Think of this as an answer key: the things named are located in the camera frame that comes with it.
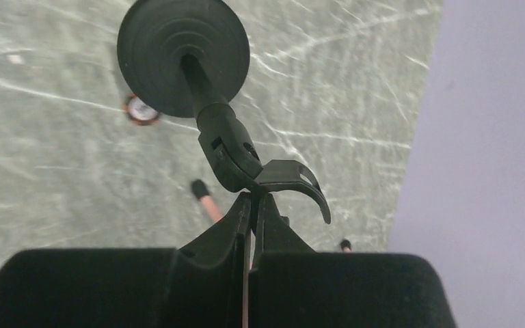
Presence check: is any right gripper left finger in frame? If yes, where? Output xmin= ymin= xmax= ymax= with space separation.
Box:
xmin=0 ymin=193 xmax=252 ymax=327

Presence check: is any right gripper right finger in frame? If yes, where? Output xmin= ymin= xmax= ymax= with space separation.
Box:
xmin=249 ymin=195 xmax=456 ymax=327

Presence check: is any black round-base mic stand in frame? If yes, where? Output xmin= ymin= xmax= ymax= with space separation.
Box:
xmin=117 ymin=1 xmax=332 ymax=223

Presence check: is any pink music stand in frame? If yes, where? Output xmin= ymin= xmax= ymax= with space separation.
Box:
xmin=190 ymin=179 xmax=352 ymax=253

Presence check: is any brown poker chip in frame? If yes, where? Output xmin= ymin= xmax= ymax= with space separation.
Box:
xmin=123 ymin=94 xmax=161 ymax=126

